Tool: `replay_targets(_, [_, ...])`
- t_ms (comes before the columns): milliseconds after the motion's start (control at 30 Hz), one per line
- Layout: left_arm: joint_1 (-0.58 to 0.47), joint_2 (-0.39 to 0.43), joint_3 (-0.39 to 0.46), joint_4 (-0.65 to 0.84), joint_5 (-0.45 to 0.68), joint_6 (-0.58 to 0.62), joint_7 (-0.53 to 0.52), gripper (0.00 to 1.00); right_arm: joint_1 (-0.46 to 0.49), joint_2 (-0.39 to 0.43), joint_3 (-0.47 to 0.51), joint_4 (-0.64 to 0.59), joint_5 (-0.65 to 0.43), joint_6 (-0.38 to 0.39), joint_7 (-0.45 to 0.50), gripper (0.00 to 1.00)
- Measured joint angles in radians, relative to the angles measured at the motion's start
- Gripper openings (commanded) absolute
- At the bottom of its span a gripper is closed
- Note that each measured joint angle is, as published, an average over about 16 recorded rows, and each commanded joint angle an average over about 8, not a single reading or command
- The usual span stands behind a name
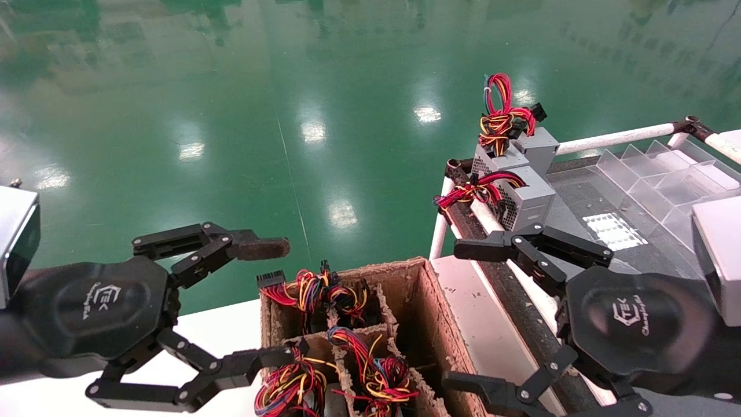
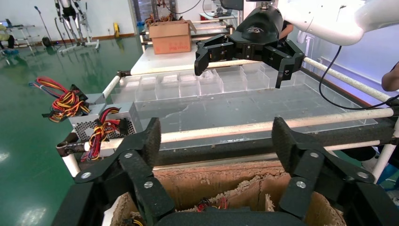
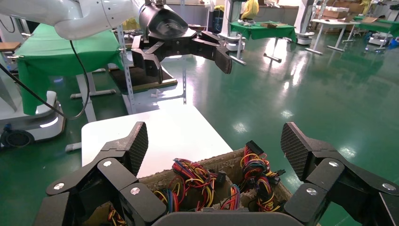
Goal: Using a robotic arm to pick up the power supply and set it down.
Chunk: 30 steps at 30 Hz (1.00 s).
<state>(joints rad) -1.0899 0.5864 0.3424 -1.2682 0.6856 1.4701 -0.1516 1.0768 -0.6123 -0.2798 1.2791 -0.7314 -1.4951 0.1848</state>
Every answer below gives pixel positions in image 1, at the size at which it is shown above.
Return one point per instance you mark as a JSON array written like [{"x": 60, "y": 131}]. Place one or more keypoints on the white leg pipe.
[{"x": 438, "y": 237}]

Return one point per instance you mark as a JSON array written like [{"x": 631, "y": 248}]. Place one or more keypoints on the long white rail pipe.
[{"x": 541, "y": 301}]

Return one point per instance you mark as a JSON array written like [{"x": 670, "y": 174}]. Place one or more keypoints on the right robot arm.
[{"x": 730, "y": 370}]

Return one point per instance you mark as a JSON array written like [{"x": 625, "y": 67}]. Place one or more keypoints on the white flat panel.
[{"x": 480, "y": 324}]

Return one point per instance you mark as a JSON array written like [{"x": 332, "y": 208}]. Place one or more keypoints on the grey power supply tall loop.
[{"x": 541, "y": 145}]

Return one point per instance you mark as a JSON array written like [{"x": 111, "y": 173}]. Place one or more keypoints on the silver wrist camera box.
[
  {"x": 14, "y": 243},
  {"x": 721, "y": 260}
]

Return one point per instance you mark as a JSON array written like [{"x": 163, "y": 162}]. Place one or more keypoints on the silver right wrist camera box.
[{"x": 721, "y": 260}]

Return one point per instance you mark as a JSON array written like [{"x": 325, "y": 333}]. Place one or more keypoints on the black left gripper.
[{"x": 98, "y": 307}]

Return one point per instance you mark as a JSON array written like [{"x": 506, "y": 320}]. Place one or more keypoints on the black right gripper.
[{"x": 637, "y": 324}]

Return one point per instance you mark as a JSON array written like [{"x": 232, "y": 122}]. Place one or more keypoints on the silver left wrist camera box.
[{"x": 14, "y": 243}]

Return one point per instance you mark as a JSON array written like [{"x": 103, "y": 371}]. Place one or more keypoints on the white perforated sheet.
[{"x": 613, "y": 231}]

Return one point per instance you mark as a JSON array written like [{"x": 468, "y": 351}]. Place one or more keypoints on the brown cardboard divider box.
[{"x": 428, "y": 324}]

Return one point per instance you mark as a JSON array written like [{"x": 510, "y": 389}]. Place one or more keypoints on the short white pipe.
[{"x": 677, "y": 141}]

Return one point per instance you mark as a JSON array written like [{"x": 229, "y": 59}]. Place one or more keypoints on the clear acrylic divider tray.
[{"x": 654, "y": 174}]

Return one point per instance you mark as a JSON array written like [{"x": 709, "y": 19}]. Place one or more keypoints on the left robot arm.
[{"x": 10, "y": 350}]

